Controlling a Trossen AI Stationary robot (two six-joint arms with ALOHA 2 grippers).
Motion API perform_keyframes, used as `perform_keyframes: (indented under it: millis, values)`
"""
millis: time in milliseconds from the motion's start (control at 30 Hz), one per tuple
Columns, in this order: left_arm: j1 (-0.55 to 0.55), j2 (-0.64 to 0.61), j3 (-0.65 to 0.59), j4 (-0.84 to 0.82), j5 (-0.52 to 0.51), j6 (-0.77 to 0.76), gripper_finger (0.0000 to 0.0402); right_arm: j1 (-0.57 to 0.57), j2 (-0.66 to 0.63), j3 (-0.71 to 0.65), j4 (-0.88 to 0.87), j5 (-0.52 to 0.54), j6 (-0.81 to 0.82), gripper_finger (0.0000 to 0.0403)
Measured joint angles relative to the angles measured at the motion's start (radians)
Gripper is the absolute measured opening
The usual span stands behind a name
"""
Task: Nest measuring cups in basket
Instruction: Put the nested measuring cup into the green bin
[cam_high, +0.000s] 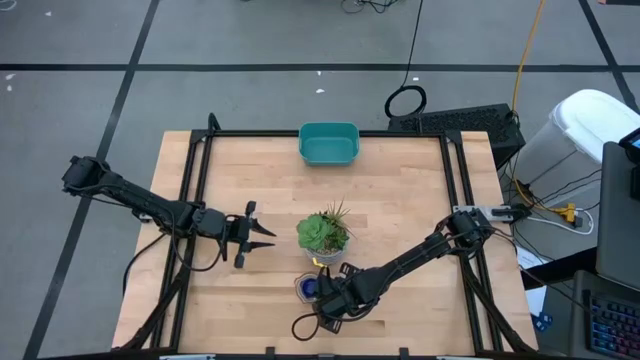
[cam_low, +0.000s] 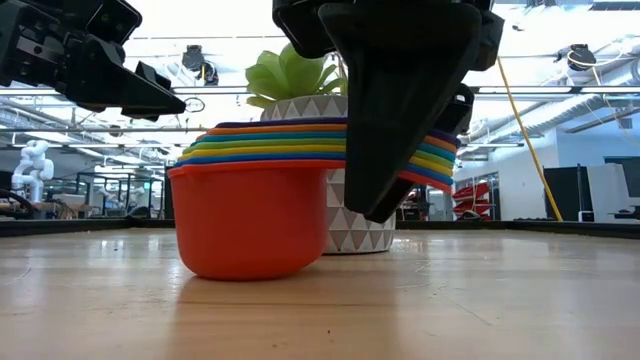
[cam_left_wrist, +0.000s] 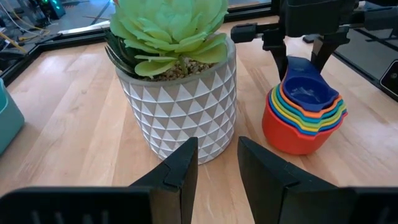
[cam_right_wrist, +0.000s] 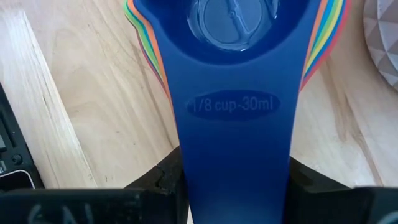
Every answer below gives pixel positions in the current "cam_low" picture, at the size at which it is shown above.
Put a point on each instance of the succulent in triangle-patterned pot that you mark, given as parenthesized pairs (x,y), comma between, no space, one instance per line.
(290,75)

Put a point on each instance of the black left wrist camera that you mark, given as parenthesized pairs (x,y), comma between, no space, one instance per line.
(115,20)

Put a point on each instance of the small dark blue measuring cup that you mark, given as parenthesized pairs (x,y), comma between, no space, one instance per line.
(280,122)

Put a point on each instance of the green measuring cup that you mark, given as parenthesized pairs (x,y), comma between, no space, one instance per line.
(265,142)

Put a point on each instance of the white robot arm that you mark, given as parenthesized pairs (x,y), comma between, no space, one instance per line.
(32,170)

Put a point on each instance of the yellow measuring cup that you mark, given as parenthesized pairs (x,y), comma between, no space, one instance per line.
(260,149)

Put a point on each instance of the light blue measuring cup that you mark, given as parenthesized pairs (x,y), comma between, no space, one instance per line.
(270,136)

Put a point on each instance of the red storage shelf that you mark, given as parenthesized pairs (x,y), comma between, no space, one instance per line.
(470,195)

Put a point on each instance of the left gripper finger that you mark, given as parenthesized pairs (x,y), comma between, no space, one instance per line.
(110,80)
(140,117)

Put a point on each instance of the red measuring cup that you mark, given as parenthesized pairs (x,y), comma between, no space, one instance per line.
(250,225)

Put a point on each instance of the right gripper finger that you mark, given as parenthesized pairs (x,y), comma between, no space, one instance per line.
(400,100)
(457,112)

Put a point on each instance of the black metal table frame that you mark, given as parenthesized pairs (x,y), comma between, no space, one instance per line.
(500,228)

